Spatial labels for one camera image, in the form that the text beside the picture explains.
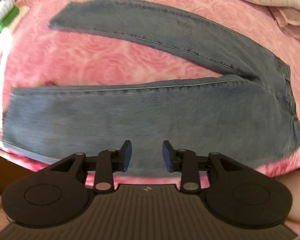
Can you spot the pink rose bed blanket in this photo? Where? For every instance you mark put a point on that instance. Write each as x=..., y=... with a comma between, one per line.
x=32, y=55

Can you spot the green folded garment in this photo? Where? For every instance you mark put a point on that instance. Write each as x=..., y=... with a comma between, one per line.
x=8, y=19

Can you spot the blue denim jeans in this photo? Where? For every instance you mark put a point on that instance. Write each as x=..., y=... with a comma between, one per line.
x=247, y=113

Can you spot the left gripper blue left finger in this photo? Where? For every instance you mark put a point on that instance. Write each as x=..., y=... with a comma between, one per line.
x=108, y=162

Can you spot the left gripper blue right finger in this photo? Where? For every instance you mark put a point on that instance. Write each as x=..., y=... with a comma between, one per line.
x=185, y=162

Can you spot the mauve pillow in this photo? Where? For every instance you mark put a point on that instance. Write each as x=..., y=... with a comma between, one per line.
x=288, y=20

